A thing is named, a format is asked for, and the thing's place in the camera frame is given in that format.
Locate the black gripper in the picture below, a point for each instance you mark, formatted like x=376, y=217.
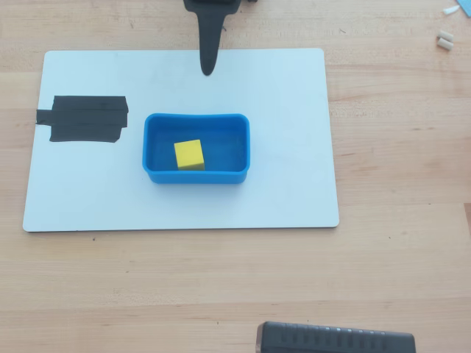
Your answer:
x=207, y=22

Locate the yellow cube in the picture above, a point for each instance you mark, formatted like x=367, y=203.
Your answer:
x=189, y=154

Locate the blue rectangular plastic bin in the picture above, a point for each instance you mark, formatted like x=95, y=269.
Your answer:
x=228, y=147

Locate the white rectangular board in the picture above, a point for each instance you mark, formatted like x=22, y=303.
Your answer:
x=279, y=147

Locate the black tape patch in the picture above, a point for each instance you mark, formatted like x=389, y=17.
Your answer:
x=88, y=117

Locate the short wooden dowel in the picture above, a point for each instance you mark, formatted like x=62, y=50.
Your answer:
x=444, y=44
x=446, y=36

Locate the white paper scrap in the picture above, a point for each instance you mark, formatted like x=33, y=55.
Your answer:
x=450, y=10

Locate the light blue flat object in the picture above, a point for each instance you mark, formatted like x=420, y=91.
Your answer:
x=466, y=6

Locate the black ribbed device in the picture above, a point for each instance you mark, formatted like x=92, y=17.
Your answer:
x=331, y=338

